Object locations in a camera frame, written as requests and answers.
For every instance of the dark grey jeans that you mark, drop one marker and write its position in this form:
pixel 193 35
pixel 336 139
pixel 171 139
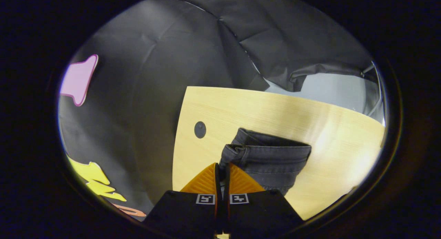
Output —
pixel 272 159

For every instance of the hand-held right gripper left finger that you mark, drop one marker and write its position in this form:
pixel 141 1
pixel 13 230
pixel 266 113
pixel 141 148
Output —
pixel 186 211

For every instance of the round black table grommet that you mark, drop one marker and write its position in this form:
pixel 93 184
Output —
pixel 200 130

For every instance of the black backdrop cloth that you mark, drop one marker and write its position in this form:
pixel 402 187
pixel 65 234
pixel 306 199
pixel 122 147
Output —
pixel 144 94

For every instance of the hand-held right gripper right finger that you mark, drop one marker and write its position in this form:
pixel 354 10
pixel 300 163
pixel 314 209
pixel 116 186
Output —
pixel 258 211

